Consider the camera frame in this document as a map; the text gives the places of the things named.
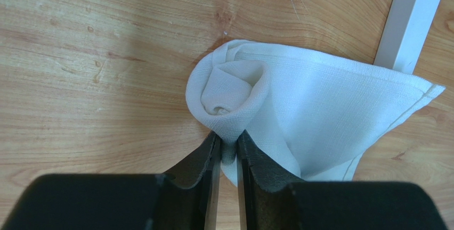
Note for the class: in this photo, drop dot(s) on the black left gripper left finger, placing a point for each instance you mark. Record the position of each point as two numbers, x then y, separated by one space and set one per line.
183 197

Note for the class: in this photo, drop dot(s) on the white clothes rack stand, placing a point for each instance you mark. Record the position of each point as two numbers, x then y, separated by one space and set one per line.
405 31

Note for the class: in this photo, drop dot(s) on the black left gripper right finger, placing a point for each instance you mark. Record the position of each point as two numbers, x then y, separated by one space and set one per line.
270 197

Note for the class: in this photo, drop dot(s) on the white cloth napkin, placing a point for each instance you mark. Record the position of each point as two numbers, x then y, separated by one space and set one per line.
313 113

